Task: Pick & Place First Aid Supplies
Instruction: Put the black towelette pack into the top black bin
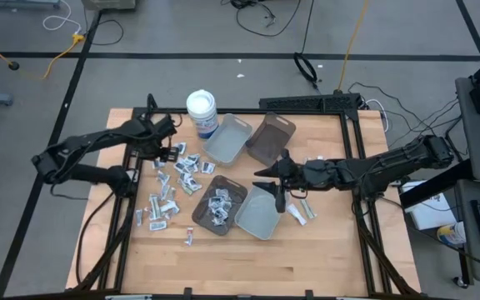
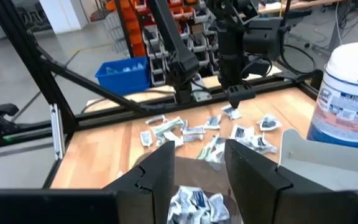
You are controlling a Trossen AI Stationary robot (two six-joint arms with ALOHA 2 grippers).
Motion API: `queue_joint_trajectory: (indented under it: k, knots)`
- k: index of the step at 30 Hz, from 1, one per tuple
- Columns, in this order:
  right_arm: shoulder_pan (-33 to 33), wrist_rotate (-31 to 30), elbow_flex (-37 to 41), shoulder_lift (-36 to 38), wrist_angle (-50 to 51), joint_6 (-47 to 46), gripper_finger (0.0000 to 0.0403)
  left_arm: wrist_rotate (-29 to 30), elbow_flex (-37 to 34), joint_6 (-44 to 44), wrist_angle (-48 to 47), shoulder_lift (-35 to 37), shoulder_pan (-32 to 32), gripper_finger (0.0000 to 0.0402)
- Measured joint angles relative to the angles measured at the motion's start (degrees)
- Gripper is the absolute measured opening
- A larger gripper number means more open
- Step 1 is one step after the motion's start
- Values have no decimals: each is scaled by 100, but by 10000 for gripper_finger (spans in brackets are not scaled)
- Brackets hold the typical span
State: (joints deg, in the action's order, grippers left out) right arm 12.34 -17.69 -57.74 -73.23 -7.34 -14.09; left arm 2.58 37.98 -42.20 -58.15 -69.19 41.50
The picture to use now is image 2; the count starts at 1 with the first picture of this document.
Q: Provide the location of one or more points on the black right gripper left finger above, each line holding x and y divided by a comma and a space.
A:
148, 199

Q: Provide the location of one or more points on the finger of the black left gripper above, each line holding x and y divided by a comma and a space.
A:
239, 95

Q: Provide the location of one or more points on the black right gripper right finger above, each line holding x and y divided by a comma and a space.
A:
253, 193

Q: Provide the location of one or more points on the white narrow packet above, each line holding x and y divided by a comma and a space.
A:
155, 119
193, 137
194, 130

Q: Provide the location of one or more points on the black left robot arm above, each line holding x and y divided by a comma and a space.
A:
172, 40

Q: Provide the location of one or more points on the brown translucent plastic bin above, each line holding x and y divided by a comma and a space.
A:
197, 174

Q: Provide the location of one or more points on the grey plastic bin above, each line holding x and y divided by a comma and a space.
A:
322, 174

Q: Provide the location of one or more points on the green striped long packet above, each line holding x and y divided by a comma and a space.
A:
166, 126

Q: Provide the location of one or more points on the shelving with orange bins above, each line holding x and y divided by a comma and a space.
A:
129, 34

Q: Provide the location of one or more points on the white wipes canister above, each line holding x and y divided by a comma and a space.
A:
343, 102

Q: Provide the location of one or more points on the blue plastic crate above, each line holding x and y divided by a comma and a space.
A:
120, 81

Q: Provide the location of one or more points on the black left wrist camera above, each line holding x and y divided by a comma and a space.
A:
263, 39

